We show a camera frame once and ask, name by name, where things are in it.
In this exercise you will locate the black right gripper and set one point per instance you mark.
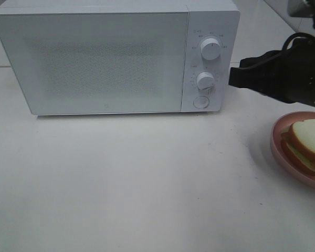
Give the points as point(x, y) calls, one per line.
point(289, 75)

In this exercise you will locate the pink round plate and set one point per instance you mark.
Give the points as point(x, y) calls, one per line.
point(277, 151)

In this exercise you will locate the round white door button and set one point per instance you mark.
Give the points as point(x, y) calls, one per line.
point(201, 102)

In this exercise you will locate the sandwich with white bread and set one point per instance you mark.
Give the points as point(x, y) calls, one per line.
point(298, 145)

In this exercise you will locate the white microwave door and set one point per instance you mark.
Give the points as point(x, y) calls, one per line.
point(97, 63)

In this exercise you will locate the lower white microwave knob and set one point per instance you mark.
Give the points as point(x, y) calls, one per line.
point(205, 80)

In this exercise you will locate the white microwave knob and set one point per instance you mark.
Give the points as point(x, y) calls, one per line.
point(210, 48)
point(205, 80)

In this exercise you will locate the upper white microwave knob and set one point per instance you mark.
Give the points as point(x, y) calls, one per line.
point(210, 48)

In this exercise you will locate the white microwave oven body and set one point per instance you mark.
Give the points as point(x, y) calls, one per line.
point(205, 19)

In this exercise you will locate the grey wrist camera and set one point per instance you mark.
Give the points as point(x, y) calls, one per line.
point(300, 8)

